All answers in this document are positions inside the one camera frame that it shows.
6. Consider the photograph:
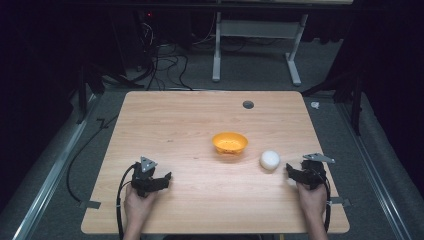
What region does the bundle of black cables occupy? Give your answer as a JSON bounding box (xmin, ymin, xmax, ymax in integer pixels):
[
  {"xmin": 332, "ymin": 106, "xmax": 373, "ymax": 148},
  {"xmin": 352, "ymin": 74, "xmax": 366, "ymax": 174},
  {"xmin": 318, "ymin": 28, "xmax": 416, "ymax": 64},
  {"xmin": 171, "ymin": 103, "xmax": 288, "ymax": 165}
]
[{"xmin": 132, "ymin": 19, "xmax": 195, "ymax": 92}]

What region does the orange plastic bowl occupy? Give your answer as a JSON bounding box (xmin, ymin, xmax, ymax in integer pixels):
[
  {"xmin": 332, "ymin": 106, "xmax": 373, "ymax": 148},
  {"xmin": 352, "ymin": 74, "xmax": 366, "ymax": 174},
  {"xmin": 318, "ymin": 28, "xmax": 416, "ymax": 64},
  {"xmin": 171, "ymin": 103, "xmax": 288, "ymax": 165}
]
[{"xmin": 211, "ymin": 131, "xmax": 250, "ymax": 156}]

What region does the black computer case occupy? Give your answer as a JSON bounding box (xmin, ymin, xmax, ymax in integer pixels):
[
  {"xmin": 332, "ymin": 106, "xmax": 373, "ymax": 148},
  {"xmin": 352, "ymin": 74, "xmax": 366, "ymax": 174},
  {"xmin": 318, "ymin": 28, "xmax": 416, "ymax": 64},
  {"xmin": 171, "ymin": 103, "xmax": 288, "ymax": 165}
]
[{"xmin": 109, "ymin": 9, "xmax": 158, "ymax": 72}]

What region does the grey tape strip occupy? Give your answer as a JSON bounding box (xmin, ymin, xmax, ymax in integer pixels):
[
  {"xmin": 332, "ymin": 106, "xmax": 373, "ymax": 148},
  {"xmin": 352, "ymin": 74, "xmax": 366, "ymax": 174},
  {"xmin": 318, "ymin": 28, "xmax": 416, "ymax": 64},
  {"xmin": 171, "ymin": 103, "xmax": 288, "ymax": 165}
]
[
  {"xmin": 78, "ymin": 199, "xmax": 102, "ymax": 210},
  {"xmin": 329, "ymin": 196, "xmax": 352, "ymax": 208}
]

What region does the person's left hand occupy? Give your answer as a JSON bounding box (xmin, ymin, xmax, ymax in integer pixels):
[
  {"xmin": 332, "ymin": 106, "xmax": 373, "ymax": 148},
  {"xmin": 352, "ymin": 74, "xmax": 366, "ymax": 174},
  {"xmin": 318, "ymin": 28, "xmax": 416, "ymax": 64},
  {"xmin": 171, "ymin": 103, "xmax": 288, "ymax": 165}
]
[{"xmin": 123, "ymin": 189, "xmax": 159, "ymax": 228}]

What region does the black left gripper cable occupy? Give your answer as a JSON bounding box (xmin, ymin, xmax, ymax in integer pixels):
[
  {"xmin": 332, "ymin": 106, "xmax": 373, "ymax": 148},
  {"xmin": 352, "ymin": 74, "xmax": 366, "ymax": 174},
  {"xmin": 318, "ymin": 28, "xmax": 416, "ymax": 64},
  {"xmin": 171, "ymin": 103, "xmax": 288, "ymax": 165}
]
[{"xmin": 115, "ymin": 163, "xmax": 138, "ymax": 240}]

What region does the person's right hand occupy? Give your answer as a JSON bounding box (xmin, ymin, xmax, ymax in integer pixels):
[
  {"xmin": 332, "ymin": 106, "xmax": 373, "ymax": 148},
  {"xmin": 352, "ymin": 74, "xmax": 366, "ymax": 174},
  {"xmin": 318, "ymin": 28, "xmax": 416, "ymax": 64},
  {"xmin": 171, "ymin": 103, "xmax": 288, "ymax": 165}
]
[{"xmin": 295, "ymin": 181, "xmax": 328, "ymax": 219}]

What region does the black metal stand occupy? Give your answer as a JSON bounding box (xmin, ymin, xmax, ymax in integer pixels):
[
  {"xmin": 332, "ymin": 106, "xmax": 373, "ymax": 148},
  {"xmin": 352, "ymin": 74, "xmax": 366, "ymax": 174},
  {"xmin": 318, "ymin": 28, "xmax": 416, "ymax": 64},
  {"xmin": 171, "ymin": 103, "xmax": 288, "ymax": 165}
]
[
  {"xmin": 75, "ymin": 62, "xmax": 145, "ymax": 125},
  {"xmin": 300, "ymin": 66, "xmax": 365, "ymax": 137}
]

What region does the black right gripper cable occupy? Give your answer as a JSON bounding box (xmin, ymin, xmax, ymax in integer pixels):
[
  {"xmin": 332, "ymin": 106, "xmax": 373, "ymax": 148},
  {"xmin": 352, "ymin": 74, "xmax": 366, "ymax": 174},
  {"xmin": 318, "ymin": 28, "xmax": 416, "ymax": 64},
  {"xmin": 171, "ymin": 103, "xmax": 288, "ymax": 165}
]
[{"xmin": 311, "ymin": 168, "xmax": 332, "ymax": 234}]

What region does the white round bun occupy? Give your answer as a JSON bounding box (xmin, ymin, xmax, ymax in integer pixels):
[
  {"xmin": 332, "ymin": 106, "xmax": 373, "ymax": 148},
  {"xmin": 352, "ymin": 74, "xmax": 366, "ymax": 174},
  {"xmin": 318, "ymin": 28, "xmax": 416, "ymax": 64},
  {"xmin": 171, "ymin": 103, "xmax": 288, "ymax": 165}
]
[{"xmin": 259, "ymin": 149, "xmax": 281, "ymax": 172}]

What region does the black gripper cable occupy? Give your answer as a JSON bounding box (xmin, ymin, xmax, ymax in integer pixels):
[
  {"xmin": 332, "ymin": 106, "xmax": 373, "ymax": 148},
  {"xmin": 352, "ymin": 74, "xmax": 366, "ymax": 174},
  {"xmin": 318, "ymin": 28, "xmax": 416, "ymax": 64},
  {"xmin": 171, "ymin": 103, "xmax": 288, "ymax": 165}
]
[
  {"xmin": 311, "ymin": 168, "xmax": 332, "ymax": 234},
  {"xmin": 115, "ymin": 163, "xmax": 138, "ymax": 240}
]

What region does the white metal desk frame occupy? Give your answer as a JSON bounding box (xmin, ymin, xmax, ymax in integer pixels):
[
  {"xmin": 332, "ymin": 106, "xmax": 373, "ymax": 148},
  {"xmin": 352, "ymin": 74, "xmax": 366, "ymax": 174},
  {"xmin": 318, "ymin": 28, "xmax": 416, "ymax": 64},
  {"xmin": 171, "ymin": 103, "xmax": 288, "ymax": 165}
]
[{"xmin": 211, "ymin": 0, "xmax": 354, "ymax": 87}]

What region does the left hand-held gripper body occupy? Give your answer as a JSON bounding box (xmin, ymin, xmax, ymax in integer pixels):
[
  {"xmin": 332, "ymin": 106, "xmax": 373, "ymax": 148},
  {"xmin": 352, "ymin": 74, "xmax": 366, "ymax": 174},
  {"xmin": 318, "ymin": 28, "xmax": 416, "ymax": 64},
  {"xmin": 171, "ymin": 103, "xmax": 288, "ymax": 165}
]
[{"xmin": 130, "ymin": 155, "xmax": 159, "ymax": 198}]

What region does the black floor cable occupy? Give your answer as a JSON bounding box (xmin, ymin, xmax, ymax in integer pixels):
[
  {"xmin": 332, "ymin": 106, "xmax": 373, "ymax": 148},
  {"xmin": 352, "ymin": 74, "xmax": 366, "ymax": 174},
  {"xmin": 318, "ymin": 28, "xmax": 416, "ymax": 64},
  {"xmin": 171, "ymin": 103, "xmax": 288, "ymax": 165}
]
[{"xmin": 65, "ymin": 114, "xmax": 120, "ymax": 203}]

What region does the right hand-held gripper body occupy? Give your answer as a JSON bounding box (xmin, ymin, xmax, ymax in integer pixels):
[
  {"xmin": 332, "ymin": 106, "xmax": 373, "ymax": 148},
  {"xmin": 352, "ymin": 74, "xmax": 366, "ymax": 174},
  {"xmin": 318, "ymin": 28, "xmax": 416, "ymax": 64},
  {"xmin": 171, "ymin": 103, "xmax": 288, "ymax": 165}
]
[{"xmin": 299, "ymin": 152, "xmax": 336, "ymax": 192}]

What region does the grey metal floor rail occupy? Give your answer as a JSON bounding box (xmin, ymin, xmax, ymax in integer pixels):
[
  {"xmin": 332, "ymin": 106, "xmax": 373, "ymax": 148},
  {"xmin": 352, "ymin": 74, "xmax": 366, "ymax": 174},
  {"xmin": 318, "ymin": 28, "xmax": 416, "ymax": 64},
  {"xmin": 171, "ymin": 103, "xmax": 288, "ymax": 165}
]
[
  {"xmin": 335, "ymin": 102, "xmax": 414, "ymax": 240},
  {"xmin": 12, "ymin": 94, "xmax": 102, "ymax": 240}
]

